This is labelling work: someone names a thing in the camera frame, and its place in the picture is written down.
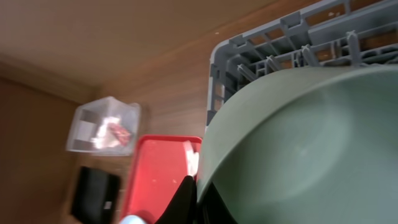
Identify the white plastic spoon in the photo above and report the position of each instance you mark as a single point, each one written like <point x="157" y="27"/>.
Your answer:
<point x="192" y="155"/>

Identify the clear plastic waste bin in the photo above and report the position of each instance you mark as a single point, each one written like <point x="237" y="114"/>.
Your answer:
<point x="87" y="119"/>

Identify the red snack wrapper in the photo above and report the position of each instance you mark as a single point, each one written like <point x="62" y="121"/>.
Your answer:
<point x="120" y="133"/>

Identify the grey dishwasher rack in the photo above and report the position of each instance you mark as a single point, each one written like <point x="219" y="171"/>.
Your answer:
<point x="328" y="34"/>

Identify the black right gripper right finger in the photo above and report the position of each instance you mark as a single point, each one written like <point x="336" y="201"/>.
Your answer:
<point x="213" y="209"/>

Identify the black waste tray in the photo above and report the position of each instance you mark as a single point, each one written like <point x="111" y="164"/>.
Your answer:
<point x="95" y="196"/>

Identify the white tissue in bin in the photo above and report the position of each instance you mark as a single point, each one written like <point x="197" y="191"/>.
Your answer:
<point x="103" y="138"/>

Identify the red plastic tray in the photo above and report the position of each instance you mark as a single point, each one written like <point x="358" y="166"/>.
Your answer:
<point x="158" y="168"/>

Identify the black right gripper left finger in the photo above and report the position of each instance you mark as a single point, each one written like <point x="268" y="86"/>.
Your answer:
<point x="182" y="207"/>

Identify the light green bowl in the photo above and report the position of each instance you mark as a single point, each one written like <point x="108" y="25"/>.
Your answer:
<point x="306" y="145"/>

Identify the light blue dinner plate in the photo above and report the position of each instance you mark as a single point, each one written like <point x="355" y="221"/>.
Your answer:
<point x="132" y="219"/>

